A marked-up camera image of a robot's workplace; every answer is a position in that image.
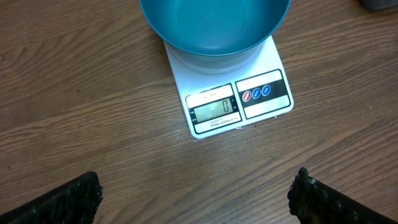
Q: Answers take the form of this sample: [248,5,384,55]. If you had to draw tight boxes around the clear plastic bean container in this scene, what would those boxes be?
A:
[359,0,398,11]

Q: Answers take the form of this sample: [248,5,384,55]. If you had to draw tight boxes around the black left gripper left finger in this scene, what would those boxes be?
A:
[1,171,103,224]

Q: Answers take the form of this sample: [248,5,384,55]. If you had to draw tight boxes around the white digital kitchen scale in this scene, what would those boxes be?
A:
[165,37,294,139]

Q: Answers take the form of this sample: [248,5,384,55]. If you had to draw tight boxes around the teal bowl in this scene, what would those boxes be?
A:
[139,0,292,57]

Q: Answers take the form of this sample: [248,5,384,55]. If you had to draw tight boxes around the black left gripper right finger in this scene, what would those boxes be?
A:
[287,167,397,224]

